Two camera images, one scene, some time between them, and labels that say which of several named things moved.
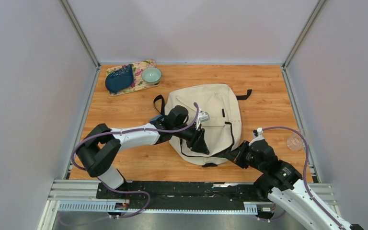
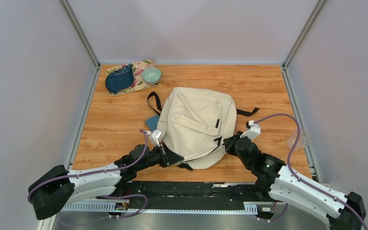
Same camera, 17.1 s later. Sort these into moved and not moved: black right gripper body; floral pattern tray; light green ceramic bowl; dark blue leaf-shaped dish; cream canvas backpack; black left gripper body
Moved: black right gripper body; black left gripper body; cream canvas backpack
Not moved: light green ceramic bowl; dark blue leaf-shaped dish; floral pattern tray
